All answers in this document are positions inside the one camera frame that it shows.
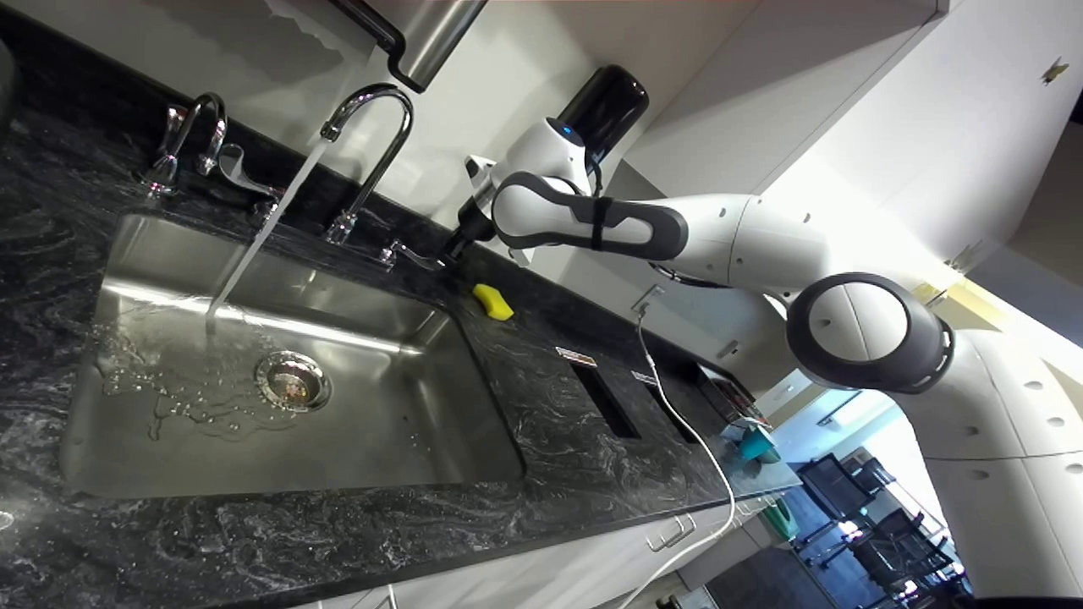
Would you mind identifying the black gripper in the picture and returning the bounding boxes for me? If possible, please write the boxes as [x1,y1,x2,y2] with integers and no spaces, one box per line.
[444,190,501,271]

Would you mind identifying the chrome faucet lever handle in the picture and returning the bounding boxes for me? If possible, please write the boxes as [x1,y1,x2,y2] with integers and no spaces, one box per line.
[375,234,452,279]
[199,141,292,226]

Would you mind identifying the chrome gooseneck faucet spout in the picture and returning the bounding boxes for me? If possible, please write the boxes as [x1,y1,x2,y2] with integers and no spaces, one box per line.
[315,86,416,252]

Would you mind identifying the yellow sponge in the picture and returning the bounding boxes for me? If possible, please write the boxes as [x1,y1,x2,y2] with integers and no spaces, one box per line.
[467,281,519,326]

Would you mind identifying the stainless steel sink basin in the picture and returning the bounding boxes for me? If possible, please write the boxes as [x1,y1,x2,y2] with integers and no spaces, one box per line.
[56,212,529,505]

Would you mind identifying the round metal sink drain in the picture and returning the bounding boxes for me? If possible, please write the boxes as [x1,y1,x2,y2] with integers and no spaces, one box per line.
[249,350,336,418]

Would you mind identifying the stainless paper towel dispenser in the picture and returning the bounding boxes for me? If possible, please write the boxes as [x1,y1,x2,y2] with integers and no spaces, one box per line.
[325,0,491,100]

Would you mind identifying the white lower counter cabinet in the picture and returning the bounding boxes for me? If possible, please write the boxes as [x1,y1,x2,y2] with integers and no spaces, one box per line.
[292,494,780,609]

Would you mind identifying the teal plastic object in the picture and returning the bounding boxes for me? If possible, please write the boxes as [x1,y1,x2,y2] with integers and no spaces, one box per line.
[722,418,786,467]

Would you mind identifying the black office chair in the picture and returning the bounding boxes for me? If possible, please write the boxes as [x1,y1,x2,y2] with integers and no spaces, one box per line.
[796,452,873,526]

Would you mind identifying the tall white cabinet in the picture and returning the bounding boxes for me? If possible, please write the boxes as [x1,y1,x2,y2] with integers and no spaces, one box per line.
[774,0,1083,286]

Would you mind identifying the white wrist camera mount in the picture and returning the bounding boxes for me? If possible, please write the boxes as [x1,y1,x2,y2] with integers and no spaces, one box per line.
[463,154,501,203]

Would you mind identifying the black wall soap dispenser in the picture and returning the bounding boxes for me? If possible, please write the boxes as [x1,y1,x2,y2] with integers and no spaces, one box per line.
[554,61,654,162]

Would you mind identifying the silver cabinet door handle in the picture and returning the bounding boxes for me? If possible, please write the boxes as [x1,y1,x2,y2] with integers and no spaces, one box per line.
[642,516,699,555]

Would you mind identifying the white power cable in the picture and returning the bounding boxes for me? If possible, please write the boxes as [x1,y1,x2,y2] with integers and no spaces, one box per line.
[613,317,743,609]

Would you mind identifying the white upper wall cabinet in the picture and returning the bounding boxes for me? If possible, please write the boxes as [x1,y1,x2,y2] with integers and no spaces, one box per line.
[618,0,951,207]

